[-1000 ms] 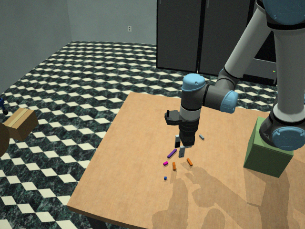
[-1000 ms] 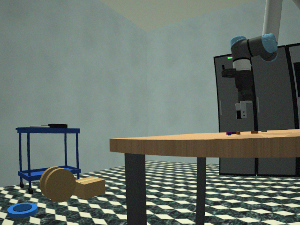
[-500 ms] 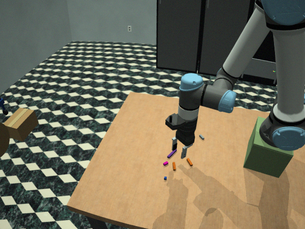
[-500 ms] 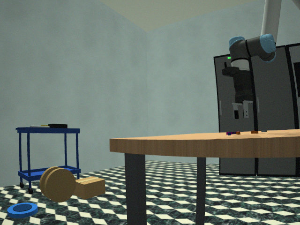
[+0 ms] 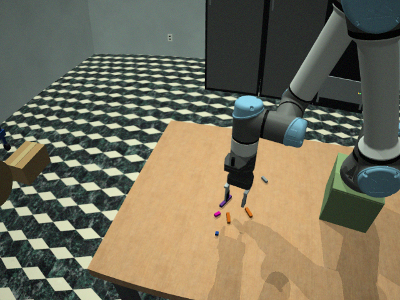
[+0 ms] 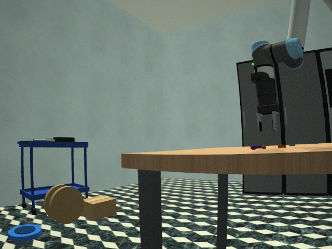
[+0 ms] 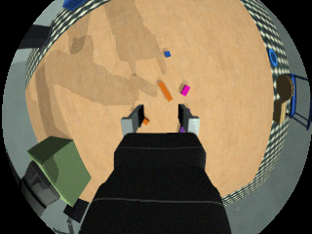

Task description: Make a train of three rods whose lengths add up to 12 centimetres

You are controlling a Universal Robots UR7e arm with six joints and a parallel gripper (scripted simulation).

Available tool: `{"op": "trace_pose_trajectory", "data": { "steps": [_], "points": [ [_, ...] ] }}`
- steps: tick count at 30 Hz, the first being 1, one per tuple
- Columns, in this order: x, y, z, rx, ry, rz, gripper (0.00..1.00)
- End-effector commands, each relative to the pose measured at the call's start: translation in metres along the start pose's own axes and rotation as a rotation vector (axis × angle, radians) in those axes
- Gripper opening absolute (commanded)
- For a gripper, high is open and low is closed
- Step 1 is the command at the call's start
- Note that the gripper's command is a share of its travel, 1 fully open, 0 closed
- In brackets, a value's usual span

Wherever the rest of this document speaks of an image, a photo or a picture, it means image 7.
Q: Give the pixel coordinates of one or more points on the small magenta block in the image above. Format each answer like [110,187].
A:
[185,90]

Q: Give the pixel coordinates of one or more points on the orange rod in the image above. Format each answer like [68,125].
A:
[165,91]
[145,121]

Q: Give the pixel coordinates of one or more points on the purple rod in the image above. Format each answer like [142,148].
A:
[181,130]

